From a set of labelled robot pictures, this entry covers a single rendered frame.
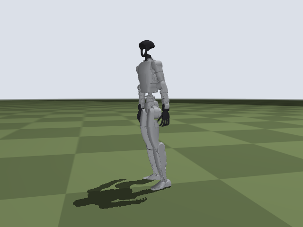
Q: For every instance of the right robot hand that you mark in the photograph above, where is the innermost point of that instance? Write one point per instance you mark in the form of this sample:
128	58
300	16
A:
139	112

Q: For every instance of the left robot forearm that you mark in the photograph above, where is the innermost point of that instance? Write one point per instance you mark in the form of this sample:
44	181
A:
164	95

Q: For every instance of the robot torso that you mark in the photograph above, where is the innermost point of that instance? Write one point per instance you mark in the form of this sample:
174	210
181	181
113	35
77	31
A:
148	81

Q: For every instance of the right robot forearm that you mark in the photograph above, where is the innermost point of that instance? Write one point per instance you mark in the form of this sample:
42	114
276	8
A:
141	99

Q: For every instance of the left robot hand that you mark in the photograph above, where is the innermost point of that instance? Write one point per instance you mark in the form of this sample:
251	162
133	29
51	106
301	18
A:
164	116

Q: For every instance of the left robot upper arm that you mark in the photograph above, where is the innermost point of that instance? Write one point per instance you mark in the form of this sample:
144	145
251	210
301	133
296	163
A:
157	66

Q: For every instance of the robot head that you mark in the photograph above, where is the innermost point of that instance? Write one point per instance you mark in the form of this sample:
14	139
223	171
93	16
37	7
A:
147	45

